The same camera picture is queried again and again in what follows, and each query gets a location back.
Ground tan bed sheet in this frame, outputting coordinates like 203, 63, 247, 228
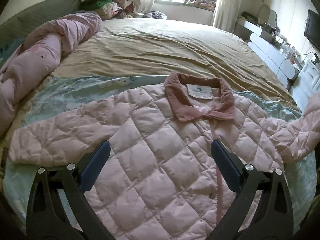
53, 18, 297, 108

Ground pink rolled duvet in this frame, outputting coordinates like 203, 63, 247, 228
1, 11, 101, 134

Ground black wall television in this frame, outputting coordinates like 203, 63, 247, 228
304, 9, 320, 49

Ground pink quilted jacket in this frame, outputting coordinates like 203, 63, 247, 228
9, 73, 319, 239

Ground teal cartoon print blanket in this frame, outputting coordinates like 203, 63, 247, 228
1, 75, 317, 231

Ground right cream curtain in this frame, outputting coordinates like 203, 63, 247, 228
212, 0, 242, 33

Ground white vanity mirror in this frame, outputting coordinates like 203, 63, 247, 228
257, 4, 277, 28

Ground clothes on window sill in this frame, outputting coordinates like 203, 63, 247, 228
183, 0, 217, 11

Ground white drawer cabinet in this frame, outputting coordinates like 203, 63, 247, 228
290, 60, 319, 112

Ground pile of clothes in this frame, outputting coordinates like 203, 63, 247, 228
80, 0, 135, 21

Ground grey green headboard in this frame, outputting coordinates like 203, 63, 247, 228
1, 0, 81, 48

